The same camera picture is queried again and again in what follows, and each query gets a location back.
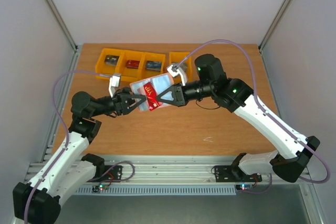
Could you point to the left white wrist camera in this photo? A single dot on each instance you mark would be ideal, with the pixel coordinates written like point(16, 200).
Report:
point(114, 83)

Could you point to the green circuit board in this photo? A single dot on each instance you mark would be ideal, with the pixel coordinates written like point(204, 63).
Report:
point(99, 188)
point(245, 187)

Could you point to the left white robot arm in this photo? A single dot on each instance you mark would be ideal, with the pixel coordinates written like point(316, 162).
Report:
point(40, 199)

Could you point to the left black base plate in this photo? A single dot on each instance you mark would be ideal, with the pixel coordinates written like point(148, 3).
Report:
point(109, 174)

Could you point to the yellow bin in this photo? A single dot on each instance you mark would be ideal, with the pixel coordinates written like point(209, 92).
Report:
point(102, 68)
point(130, 74)
point(143, 72)
point(177, 57)

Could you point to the teal card stack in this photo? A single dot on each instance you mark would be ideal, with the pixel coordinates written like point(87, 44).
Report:
point(184, 66)

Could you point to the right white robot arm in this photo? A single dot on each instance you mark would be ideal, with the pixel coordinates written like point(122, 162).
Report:
point(292, 149)

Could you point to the red card stack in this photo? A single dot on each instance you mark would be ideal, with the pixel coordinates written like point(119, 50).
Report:
point(132, 64)

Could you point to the right green circuit board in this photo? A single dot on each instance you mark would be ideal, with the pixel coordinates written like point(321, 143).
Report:
point(245, 187)

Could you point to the red credit card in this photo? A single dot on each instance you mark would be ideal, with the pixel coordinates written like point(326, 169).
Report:
point(151, 94)

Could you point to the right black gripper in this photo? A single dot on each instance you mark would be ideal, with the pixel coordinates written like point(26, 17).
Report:
point(179, 94)

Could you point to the blue card stack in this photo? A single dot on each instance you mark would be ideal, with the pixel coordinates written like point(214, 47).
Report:
point(153, 65)

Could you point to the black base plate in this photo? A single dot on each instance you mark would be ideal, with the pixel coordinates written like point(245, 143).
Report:
point(227, 173)
point(109, 174)

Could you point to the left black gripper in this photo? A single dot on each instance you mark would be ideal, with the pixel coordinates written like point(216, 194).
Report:
point(122, 99)

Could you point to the grey slotted cable duct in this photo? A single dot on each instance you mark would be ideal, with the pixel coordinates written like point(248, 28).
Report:
point(158, 190)

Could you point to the left green circuit board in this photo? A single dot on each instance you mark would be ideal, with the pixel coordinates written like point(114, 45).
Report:
point(99, 188)

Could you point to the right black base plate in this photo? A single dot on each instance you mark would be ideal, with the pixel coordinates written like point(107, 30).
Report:
point(227, 173)

